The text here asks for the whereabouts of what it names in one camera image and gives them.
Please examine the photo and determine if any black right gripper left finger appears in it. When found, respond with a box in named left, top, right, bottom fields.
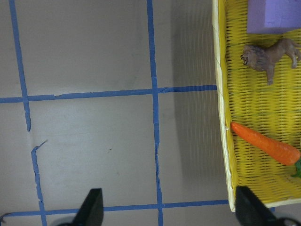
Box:
left=71, top=188, right=104, bottom=226

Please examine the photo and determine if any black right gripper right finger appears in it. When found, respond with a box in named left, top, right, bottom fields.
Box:
left=235, top=186, right=285, bottom=226

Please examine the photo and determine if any orange toy carrot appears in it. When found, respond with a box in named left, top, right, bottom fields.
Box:
left=230, top=122, right=301, bottom=178

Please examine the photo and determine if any yellow woven basket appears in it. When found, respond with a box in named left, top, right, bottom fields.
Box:
left=212, top=0, right=301, bottom=211

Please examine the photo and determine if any brown toy lion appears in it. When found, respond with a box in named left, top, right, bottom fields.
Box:
left=240, top=38, right=301, bottom=85

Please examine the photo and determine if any purple foam cube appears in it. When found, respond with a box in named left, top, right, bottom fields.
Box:
left=246, top=0, right=301, bottom=34

